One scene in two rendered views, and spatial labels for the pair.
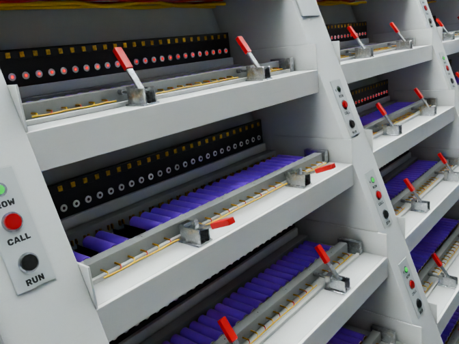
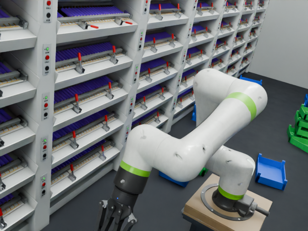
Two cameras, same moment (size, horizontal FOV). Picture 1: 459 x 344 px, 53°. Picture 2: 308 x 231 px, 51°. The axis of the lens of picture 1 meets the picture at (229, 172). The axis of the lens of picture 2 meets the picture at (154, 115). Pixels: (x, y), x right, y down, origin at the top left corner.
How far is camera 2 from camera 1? 0.87 m
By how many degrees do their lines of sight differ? 30
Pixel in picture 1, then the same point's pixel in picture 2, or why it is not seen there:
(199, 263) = (82, 34)
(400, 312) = (128, 79)
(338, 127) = (140, 9)
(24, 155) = not seen: outside the picture
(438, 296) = (142, 82)
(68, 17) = not seen: outside the picture
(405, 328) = (126, 85)
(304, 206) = (116, 31)
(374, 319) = (118, 78)
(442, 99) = (187, 12)
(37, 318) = (45, 30)
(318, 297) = (106, 61)
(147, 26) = not seen: outside the picture
